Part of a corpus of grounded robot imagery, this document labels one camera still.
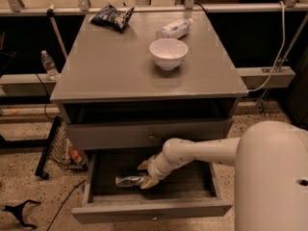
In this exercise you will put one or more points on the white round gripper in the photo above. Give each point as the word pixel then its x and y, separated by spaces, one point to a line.
pixel 153 169

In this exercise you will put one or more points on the silver blue redbull can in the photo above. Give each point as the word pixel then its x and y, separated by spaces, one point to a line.
pixel 129 181

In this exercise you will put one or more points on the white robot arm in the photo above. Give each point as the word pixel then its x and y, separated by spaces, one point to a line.
pixel 271 173

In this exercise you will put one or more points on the closed grey upper drawer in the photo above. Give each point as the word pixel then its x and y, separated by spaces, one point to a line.
pixel 145 134

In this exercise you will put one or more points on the open grey middle drawer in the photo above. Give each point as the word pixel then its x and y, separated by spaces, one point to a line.
pixel 189 192

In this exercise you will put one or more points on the grey wooden drawer cabinet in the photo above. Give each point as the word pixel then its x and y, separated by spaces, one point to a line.
pixel 110 77

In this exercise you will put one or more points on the orange item in basket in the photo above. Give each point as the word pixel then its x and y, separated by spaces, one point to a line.
pixel 75 156

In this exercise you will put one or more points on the white bowl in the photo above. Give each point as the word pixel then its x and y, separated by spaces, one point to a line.
pixel 168 53

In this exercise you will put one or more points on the lying clear water bottle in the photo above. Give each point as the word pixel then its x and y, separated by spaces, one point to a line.
pixel 175 29

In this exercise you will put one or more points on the standing water bottle on ledge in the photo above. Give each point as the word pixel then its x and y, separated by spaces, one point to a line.
pixel 49 66

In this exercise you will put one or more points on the dark blue chip bag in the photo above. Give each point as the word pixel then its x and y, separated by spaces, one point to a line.
pixel 113 18

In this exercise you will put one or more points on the black wire mesh basket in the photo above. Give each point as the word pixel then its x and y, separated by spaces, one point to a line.
pixel 56 149

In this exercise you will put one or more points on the black plastic bracket on floor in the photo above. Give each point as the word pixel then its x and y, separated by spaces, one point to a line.
pixel 17 212

